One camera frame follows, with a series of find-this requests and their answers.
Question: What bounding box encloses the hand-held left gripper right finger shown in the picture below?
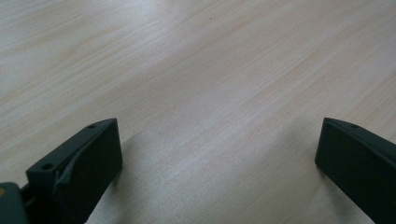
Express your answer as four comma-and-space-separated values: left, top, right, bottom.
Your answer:
314, 117, 396, 224

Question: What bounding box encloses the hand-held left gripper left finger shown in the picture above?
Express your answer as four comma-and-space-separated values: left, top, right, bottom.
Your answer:
25, 118, 123, 224

